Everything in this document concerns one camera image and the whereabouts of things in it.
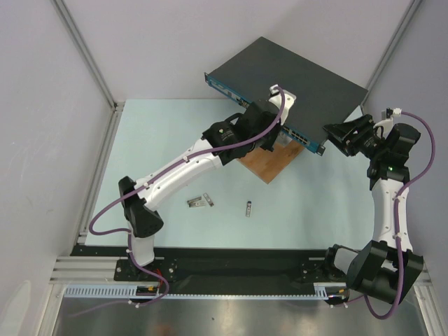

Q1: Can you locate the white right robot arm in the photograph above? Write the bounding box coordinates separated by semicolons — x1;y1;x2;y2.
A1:
322;110;424;304

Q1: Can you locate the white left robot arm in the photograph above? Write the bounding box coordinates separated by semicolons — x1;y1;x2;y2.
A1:
118;96;292;280

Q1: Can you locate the wooden base board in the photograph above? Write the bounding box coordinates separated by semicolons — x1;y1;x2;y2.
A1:
238;141;305;184

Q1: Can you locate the SFP module centre upright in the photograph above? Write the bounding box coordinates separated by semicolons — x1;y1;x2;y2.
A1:
246;201;252;217

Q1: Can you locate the SFP module blue latch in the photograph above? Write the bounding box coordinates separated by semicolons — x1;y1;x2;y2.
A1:
188;200;207;208

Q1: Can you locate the silver SFP module on pair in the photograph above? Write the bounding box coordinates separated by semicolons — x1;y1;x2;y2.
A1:
187;196;202;204

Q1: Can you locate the metal switch stand bracket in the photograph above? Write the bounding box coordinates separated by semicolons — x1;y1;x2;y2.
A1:
276;136;292;147

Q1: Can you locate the black blue network switch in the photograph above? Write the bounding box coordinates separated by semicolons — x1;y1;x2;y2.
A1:
204;37;368;155

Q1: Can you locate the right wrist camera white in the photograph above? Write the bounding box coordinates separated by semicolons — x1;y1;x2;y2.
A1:
376;108;402;130

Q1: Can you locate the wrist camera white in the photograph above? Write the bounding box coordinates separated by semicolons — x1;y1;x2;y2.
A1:
376;108;402;130
268;85;296;125

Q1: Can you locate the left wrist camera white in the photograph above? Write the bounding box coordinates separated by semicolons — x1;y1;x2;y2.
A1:
268;85;296;125

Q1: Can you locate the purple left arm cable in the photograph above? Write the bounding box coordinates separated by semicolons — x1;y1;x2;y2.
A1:
66;83;285;318

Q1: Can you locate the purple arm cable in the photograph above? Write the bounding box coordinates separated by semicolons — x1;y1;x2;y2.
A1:
328;110;438;320
66;83;285;318

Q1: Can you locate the aluminium frame post right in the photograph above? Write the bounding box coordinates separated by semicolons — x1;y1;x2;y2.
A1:
360;0;424;111

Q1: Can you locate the aluminium frame post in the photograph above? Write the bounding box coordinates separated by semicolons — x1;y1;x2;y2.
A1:
50;0;123;113
360;0;424;111

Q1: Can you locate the grey slotted cable duct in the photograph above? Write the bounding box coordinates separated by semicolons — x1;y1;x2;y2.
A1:
64;283;351;300

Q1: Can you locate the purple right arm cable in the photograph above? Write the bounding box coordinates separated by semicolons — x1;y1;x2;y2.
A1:
328;110;438;320

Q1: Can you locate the aluminium frame post left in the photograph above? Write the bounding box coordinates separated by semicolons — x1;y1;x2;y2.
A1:
50;0;123;113

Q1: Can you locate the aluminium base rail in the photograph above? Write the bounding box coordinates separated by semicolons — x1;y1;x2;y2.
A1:
48;255;433;288

